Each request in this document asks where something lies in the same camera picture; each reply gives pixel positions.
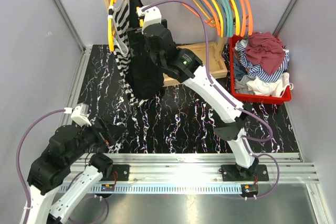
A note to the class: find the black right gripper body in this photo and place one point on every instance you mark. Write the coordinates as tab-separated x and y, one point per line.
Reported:
134	36

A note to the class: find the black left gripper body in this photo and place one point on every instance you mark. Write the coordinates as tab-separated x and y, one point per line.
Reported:
96	138

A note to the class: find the blue white striped tank top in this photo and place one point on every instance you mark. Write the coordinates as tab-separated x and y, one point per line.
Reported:
257	70

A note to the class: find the maroon tank top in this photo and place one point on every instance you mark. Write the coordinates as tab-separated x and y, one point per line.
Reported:
265	50

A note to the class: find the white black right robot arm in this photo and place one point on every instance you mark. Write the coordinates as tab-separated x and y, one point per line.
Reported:
181	64

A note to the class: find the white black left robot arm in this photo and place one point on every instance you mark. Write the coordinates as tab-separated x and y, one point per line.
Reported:
48	171

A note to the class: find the black white striped tank top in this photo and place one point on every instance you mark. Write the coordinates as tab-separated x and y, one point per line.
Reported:
121	51

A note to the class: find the yellow hanger under striped top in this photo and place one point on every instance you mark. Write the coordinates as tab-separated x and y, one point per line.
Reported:
111	28

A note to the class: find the wooden clothes rack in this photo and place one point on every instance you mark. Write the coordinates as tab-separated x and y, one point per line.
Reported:
216	63

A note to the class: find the bundle of empty hangers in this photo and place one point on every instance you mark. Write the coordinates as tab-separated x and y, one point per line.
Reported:
237	16

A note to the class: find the pile of clothes in bin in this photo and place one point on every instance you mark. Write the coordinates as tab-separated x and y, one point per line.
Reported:
252	85

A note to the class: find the red plastic bin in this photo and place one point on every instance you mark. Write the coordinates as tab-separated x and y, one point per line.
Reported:
286	96

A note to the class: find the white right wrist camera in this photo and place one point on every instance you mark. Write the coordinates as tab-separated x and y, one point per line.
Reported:
150	16

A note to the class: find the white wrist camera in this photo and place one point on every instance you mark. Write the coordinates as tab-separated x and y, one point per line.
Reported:
150	16
79	114

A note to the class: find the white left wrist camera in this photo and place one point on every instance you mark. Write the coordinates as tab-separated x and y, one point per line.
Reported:
79	114

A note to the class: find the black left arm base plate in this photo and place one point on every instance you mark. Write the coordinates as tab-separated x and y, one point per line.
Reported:
120	172

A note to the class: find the aluminium rail frame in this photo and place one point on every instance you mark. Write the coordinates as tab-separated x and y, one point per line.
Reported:
171	137

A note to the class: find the white slotted cable duct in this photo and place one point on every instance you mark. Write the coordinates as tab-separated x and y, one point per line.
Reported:
166	189

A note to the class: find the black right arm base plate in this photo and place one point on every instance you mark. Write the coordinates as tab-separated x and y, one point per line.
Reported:
230	173

